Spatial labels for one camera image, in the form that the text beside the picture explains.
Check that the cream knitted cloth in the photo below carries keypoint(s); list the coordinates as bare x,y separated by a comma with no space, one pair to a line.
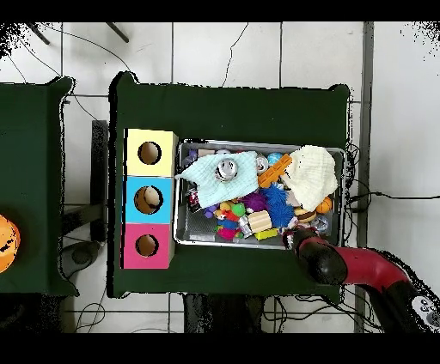
309,178

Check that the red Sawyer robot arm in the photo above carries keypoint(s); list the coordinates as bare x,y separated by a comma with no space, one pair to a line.
364,268

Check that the silver mesh bin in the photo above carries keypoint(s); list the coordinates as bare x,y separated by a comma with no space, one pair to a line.
199,226

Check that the wooden box with three holes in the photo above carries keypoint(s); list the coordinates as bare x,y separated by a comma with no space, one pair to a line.
165,144

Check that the mint knitted cloth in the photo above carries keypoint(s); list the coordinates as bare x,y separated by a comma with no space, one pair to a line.
206,185

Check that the crushed silver can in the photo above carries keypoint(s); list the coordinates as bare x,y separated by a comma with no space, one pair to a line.
227,169

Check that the purple spiky ball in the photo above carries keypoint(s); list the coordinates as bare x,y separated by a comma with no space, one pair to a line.
254,201

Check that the orange plastic block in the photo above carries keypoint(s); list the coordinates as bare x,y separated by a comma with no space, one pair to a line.
273,171

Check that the small blue spiky ball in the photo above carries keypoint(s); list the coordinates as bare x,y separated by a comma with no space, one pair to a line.
275,194

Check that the ridged wooden block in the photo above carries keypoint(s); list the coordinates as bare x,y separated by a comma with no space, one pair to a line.
260,221

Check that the blue globe ball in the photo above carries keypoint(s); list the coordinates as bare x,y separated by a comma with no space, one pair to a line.
274,158

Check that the large blue spiky ball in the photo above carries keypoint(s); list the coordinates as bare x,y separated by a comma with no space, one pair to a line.
282,214

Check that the toy hamburger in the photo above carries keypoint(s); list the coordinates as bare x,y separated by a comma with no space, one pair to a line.
305,215

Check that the orange basketball toy ball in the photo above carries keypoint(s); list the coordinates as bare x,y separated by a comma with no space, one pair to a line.
324,205

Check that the black tripod leg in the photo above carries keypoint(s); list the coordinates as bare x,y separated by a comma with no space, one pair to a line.
117,32
39,33

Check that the dark green side table cloth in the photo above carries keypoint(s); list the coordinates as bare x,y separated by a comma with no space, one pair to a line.
31,154

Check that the orange round object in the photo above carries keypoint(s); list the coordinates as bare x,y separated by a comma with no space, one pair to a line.
8,243

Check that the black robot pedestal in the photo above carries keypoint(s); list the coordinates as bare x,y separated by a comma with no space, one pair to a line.
223,316

